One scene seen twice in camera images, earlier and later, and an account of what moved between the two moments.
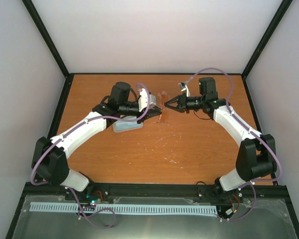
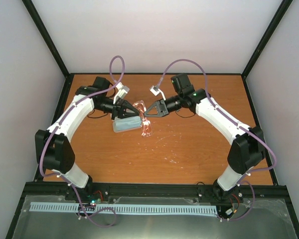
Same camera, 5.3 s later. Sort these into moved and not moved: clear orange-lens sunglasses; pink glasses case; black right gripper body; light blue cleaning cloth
Moved: clear orange-lens sunglasses; black right gripper body
Not moved: light blue cleaning cloth; pink glasses case
